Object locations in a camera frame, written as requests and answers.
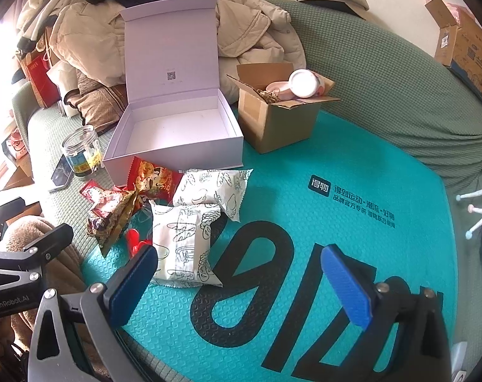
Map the red plastic propeller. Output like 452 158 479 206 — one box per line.
124 229 152 258

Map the beige puffer jacket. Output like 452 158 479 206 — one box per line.
17 0 306 98

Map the small brown cardboard box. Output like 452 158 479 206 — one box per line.
228 62 335 153

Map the teal foam mat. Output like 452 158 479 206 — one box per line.
125 113 458 381

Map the red paper bag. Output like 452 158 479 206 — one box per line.
19 50 60 109

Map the smartphone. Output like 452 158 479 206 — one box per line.
49 155 73 192

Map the lavender open gift box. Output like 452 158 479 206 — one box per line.
103 0 243 186

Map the brown striped pillow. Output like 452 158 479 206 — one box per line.
64 69 128 135

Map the green sofa cover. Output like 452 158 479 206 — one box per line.
13 0 482 373

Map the white drying rack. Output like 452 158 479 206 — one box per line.
455 189 482 240

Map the clear plastic jar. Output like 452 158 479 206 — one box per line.
62 125 102 178

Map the pink round case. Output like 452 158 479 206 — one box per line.
266 81 295 101

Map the red fortune-god snack pack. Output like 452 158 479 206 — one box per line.
80 180 124 208
126 157 183 203

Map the brown gold snack pack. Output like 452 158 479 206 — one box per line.
87 191 140 257

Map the white bread-print snack pack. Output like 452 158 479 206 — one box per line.
150 201 223 288
172 169 253 222

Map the large cardboard box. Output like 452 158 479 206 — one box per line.
425 0 482 101

